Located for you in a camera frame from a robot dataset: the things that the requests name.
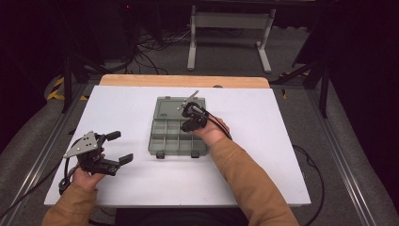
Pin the black tripod stand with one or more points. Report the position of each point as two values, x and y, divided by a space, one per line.
323 91
67 84

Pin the clear plastic compartment box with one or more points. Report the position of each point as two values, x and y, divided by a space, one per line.
171 138

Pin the aluminium floor rail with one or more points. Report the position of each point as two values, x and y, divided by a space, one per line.
37 163
338 157

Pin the person's right hand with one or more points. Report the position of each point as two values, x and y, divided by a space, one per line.
213 133

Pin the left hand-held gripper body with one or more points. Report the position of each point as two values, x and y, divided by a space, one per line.
82 147

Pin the wooden table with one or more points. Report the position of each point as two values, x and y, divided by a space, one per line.
175 81

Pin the white table board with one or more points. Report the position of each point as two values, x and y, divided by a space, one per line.
125 106

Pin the yellow black floor tape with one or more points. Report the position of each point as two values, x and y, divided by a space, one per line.
56 92

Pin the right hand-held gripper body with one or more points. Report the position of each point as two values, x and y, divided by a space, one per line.
196 113

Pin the white metal stand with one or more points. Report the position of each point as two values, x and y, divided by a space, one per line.
230 21

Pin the person's left hand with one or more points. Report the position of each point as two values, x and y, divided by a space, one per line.
85 180

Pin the person's dark lap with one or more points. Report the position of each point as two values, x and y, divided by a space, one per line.
175 218

